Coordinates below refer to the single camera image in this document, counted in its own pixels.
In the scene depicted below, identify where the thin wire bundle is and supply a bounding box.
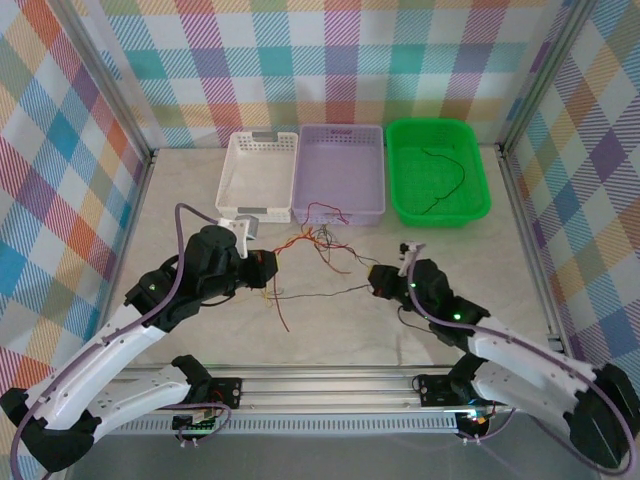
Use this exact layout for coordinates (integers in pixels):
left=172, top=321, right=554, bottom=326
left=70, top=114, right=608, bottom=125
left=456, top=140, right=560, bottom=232
left=259, top=223, right=374, bottom=314

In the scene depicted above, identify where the thin black wire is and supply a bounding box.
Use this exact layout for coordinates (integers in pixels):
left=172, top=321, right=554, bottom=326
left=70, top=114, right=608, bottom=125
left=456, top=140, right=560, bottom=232
left=418, top=147, right=467, bottom=216

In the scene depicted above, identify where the white plastic basket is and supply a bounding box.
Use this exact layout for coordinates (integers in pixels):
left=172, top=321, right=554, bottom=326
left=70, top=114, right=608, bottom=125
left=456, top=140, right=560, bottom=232
left=214, top=131, right=300, bottom=224

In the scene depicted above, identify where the green plastic basket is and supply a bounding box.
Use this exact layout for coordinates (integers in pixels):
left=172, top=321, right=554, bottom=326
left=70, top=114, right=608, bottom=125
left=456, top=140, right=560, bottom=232
left=384, top=118, right=492, bottom=230

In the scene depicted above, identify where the purple plastic basket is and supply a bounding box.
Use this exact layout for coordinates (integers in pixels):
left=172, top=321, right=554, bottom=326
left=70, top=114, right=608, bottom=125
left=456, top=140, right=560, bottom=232
left=291, top=123, right=387, bottom=226

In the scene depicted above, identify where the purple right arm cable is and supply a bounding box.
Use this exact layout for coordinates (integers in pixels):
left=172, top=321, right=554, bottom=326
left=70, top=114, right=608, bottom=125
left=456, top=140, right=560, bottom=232
left=405, top=244, right=635, bottom=474

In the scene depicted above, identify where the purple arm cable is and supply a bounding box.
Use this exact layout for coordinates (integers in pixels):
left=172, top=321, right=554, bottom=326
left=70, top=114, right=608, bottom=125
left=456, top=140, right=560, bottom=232
left=405, top=244, right=635, bottom=474
left=10, top=202, right=234, bottom=474

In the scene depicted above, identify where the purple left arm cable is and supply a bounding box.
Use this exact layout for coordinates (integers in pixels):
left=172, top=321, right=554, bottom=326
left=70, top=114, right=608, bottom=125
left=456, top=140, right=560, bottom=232
left=10, top=202, right=234, bottom=474

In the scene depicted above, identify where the aluminium table side rail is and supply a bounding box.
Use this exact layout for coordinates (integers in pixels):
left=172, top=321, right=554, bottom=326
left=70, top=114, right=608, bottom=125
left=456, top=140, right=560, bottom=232
left=497, top=143, right=571, bottom=354
left=47, top=147, right=159, bottom=480

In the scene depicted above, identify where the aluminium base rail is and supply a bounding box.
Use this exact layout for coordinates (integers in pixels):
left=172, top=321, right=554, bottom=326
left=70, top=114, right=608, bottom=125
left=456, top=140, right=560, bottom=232
left=114, top=363, right=571, bottom=417

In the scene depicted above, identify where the slotted grey cable duct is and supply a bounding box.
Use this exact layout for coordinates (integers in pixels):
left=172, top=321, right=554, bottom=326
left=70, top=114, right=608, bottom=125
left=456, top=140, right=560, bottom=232
left=94, top=418, right=461, bottom=436

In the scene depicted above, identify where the aluminium frame post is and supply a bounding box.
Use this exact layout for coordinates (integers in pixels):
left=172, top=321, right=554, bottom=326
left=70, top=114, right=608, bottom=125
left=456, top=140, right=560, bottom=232
left=47, top=0, right=157, bottom=162
left=496, top=0, right=601, bottom=156

